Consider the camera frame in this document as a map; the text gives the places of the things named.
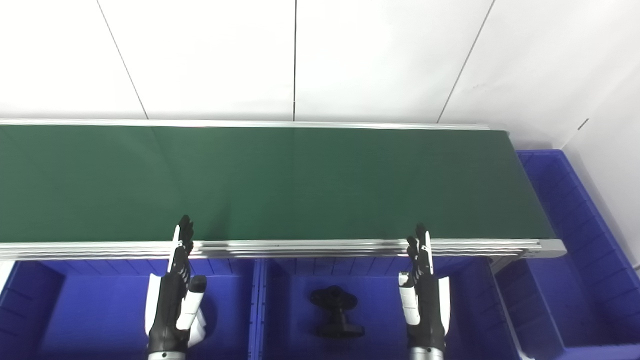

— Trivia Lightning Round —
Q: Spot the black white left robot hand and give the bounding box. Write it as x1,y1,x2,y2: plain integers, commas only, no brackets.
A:
145,215,208,353

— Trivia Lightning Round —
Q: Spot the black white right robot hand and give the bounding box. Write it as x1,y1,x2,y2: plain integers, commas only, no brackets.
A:
398,223,451,351

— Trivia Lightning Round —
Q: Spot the black flanged plastic part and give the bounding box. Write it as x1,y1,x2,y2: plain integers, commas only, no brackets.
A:
309,285,359,310

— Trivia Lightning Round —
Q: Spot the wide blue plastic bin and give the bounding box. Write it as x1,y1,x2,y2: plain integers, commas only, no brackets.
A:
0,259,263,360
252,257,522,360

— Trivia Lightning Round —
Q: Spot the black T-shaped plastic part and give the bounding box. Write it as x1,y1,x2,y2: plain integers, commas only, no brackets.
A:
315,306,365,339

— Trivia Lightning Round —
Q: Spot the green conveyor belt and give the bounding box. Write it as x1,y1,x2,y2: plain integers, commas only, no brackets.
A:
0,118,567,261
0,124,557,244

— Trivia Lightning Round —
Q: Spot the long blue plastic bin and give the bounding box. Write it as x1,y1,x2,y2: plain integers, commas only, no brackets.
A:
494,149,640,360

